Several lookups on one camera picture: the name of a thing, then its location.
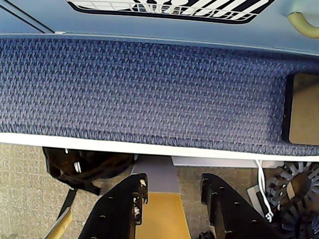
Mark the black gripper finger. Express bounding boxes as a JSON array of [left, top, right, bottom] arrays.
[[200, 173, 282, 239], [78, 173, 150, 239]]

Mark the gray floor box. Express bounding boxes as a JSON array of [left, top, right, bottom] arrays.
[[246, 184, 269, 217]]

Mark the yellow flat board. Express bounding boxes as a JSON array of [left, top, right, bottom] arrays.
[[136, 193, 191, 239]]

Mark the black backpack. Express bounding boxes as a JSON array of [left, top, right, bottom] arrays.
[[41, 146, 137, 221]]

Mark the tan wooden stick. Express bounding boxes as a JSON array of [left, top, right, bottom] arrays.
[[46, 208, 73, 239]]

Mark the gray desk leg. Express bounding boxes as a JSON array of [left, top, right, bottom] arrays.
[[132, 155, 181, 194]]

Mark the white under-desk panel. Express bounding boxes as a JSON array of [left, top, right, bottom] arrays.
[[171, 156, 261, 168]]

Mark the blue woven floor mat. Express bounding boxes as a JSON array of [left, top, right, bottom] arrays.
[[0, 33, 319, 156]]

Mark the black flat glossy panel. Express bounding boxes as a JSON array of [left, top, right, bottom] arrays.
[[282, 73, 319, 145]]

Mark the blue toy kitchen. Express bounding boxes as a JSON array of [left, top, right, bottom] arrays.
[[0, 0, 319, 58]]

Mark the thin white cable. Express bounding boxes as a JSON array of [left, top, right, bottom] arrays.
[[255, 159, 274, 223]]

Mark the gold dishwasher door handle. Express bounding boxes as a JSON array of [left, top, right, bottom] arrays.
[[286, 12, 319, 38]]

